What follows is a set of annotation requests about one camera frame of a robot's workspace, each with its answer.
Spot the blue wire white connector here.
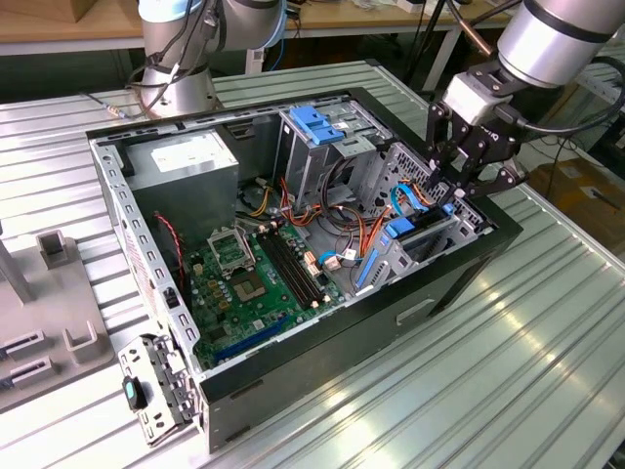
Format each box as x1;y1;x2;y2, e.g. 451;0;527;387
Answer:
314;248;365;271

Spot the grey power supply unit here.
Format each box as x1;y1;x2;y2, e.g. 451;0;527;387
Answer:
124;129;241;250

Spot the metal card retention bracket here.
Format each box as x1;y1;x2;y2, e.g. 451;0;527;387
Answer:
116;331;204;448

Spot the hard disk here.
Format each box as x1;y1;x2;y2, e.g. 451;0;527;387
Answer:
354;202;458;296

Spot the metal socket cover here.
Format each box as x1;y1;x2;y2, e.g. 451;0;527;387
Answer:
207;227;256;280

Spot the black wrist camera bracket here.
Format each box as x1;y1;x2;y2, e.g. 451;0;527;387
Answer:
461;61;531;99

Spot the blue data wire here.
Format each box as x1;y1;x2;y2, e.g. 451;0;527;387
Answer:
389;179;435;217

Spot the metal drive cage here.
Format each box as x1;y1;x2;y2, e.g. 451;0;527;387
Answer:
271;95;395;216

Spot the loose arm cable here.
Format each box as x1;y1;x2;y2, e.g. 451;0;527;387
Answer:
86;92;147;120

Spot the CPU socket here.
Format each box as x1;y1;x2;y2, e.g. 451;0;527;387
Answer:
229;270;271;305

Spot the black PC case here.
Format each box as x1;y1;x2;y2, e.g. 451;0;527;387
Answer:
85;86;523;453

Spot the black RAM slot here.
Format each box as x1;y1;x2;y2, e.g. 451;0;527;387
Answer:
268;229;327;304
257;233;318;310

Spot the blue plastic drive latch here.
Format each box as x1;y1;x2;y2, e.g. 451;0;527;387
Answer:
288;105;344;147

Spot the coloured wire bundle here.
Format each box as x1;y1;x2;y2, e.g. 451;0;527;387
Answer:
236;175;392;255

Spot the black camera cable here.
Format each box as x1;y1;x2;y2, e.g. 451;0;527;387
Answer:
502;56;625;137

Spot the grey parts rack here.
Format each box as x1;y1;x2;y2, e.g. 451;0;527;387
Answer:
0;232;118;414

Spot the green motherboard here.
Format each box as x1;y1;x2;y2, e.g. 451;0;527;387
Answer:
183;219;351;372

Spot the blue expansion slot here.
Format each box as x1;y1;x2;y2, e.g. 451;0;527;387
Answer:
213;316;290;363

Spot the wooden desk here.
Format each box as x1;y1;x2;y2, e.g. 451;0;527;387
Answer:
0;0;147;55
287;0;514;94

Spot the metal disk bay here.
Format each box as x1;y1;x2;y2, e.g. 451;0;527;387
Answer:
354;194;492;297

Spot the coloured power wire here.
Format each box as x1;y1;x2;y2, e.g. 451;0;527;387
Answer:
359;181;434;256

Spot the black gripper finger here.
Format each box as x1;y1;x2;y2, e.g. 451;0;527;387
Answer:
422;101;460;195
456;160;532;201

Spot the black latch blue tab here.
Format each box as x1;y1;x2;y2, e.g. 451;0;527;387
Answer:
121;374;149;412

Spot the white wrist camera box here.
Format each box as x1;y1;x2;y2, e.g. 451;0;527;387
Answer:
442;71;515;129

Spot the brown cardboard box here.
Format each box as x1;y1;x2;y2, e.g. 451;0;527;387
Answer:
524;158;625;235

